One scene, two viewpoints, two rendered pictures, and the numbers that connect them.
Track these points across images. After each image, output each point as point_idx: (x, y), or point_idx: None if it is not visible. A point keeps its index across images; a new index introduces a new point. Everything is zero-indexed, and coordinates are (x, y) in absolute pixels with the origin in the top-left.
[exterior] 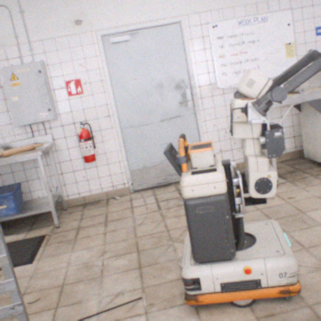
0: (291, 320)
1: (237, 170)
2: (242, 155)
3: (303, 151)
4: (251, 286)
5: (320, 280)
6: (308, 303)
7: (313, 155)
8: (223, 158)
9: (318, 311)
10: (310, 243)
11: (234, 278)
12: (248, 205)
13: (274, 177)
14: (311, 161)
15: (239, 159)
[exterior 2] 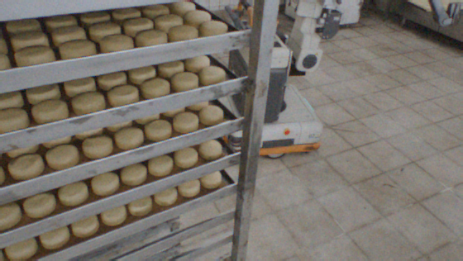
0: (313, 169)
1: (221, 16)
2: (228, 2)
3: (282, 6)
4: (286, 144)
5: (326, 137)
6: (322, 156)
7: (294, 13)
8: (210, 2)
9: (330, 163)
10: (310, 104)
11: (275, 137)
12: (290, 75)
13: (321, 54)
14: (290, 18)
15: (225, 6)
